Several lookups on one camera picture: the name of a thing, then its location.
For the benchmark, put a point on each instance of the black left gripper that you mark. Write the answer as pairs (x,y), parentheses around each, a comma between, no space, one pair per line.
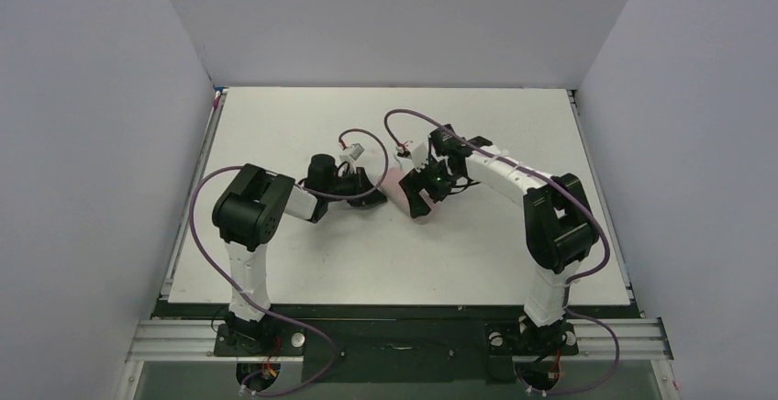
(360,184)

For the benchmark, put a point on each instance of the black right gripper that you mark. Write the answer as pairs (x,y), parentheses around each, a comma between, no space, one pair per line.
(419,184)

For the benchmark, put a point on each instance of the pink umbrella case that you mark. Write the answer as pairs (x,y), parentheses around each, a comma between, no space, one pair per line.
(396,195)

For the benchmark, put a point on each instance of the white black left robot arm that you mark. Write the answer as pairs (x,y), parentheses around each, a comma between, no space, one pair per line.
(247,216)

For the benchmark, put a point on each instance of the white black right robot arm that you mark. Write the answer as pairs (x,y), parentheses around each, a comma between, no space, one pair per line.
(559,232)

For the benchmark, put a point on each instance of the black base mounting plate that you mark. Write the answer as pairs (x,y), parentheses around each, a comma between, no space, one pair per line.
(405,344)

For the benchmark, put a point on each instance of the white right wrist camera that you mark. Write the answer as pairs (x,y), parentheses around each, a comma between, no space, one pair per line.
(413,155)

